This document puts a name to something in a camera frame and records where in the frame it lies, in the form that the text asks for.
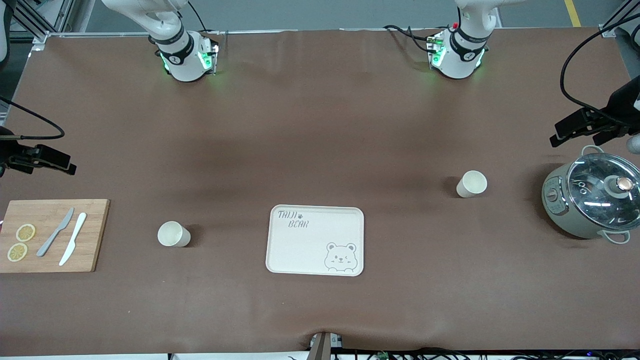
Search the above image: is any sage green electric pot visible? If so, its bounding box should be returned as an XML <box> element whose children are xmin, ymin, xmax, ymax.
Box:
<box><xmin>541</xmin><ymin>145</ymin><xmax>640</xmax><ymax>245</ymax></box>

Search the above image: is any black arm base cable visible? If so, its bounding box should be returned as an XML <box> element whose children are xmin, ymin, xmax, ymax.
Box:
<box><xmin>383</xmin><ymin>24</ymin><xmax>437</xmax><ymax>54</ymax></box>
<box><xmin>187</xmin><ymin>0</ymin><xmax>209</xmax><ymax>34</ymax></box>

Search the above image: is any beige bear print tray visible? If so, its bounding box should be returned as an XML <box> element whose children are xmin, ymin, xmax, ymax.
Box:
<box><xmin>265</xmin><ymin>204</ymin><xmax>365</xmax><ymax>277</ymax></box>

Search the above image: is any brown table mat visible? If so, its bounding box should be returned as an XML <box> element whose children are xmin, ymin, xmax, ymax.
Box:
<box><xmin>0</xmin><ymin>27</ymin><xmax>640</xmax><ymax>357</ymax></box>

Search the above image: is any black left arm base cable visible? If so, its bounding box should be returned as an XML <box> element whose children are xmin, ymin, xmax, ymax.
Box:
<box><xmin>383</xmin><ymin>24</ymin><xmax>437</xmax><ymax>54</ymax></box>

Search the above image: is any grey plastic knife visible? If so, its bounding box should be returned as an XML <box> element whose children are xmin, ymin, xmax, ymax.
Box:
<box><xmin>36</xmin><ymin>207</ymin><xmax>75</xmax><ymax>258</ymax></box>

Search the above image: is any aluminium frame profile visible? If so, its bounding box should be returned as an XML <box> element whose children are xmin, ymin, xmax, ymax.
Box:
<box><xmin>0</xmin><ymin>0</ymin><xmax>76</xmax><ymax>53</ymax></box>
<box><xmin>597</xmin><ymin>0</ymin><xmax>640</xmax><ymax>39</ymax></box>

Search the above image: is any black right arm base cable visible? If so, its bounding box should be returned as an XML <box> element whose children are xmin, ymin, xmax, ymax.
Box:
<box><xmin>187</xmin><ymin>0</ymin><xmax>209</xmax><ymax>34</ymax></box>

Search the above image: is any wooden cutting board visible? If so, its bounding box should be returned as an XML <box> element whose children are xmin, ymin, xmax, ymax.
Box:
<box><xmin>0</xmin><ymin>199</ymin><xmax>111</xmax><ymax>273</ymax></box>

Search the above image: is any metal post at table edge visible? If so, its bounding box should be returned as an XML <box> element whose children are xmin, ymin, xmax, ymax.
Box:
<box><xmin>309</xmin><ymin>331</ymin><xmax>345</xmax><ymax>360</ymax></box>

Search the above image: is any glass pot lid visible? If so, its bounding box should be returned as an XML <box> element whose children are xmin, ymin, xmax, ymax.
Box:
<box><xmin>566</xmin><ymin>152</ymin><xmax>640</xmax><ymax>231</ymax></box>

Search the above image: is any white plastic knife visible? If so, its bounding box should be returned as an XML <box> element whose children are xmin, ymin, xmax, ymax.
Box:
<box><xmin>58</xmin><ymin>212</ymin><xmax>88</xmax><ymax>267</ymax></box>

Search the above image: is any white plastic cup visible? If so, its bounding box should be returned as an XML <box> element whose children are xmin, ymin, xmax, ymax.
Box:
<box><xmin>456</xmin><ymin>170</ymin><xmax>488</xmax><ymax>199</ymax></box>
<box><xmin>157</xmin><ymin>221</ymin><xmax>192</xmax><ymax>248</ymax></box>

